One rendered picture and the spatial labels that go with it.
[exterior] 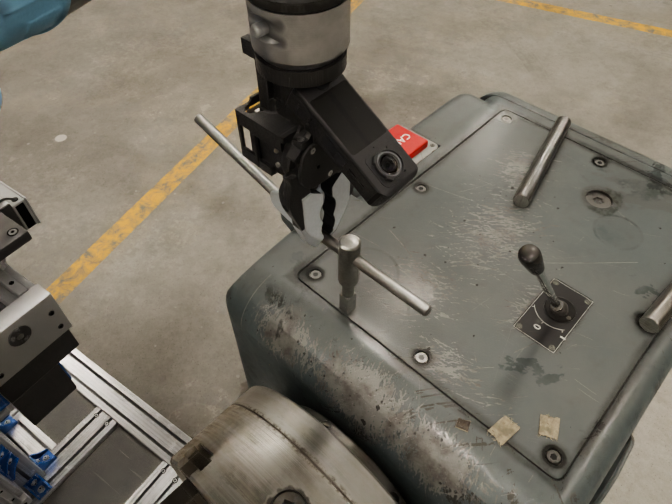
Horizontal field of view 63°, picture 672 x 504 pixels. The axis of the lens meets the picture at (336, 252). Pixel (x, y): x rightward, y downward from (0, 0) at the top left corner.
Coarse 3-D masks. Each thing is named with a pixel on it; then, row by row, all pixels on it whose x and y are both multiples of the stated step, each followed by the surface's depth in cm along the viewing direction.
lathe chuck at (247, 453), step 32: (224, 416) 62; (256, 416) 58; (192, 448) 59; (224, 448) 56; (256, 448) 54; (288, 448) 54; (192, 480) 54; (224, 480) 52; (256, 480) 52; (288, 480) 51; (320, 480) 52
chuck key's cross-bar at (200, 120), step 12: (204, 120) 61; (216, 132) 60; (228, 144) 60; (240, 156) 59; (252, 168) 59; (264, 180) 58; (324, 240) 56; (336, 240) 55; (336, 252) 55; (360, 264) 53; (372, 264) 54; (372, 276) 53; (384, 276) 52; (396, 288) 52; (408, 300) 51; (420, 300) 51; (420, 312) 50
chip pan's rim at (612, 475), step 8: (632, 440) 119; (624, 448) 119; (632, 448) 118; (624, 456) 117; (616, 464) 117; (608, 472) 117; (616, 472) 114; (608, 480) 114; (600, 488) 114; (608, 488) 112; (600, 496) 111
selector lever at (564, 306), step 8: (544, 272) 53; (544, 280) 54; (544, 288) 55; (552, 288) 56; (552, 296) 57; (544, 304) 62; (552, 304) 59; (560, 304) 60; (568, 304) 62; (552, 312) 61; (560, 312) 61; (568, 312) 61; (560, 320) 61; (568, 320) 61
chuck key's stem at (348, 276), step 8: (344, 240) 53; (352, 240) 53; (344, 248) 53; (352, 248) 53; (360, 248) 54; (344, 256) 53; (352, 256) 53; (344, 264) 54; (344, 272) 55; (352, 272) 55; (344, 280) 56; (352, 280) 56; (344, 288) 58; (352, 288) 58; (344, 296) 59; (352, 296) 59; (344, 304) 60; (352, 304) 61
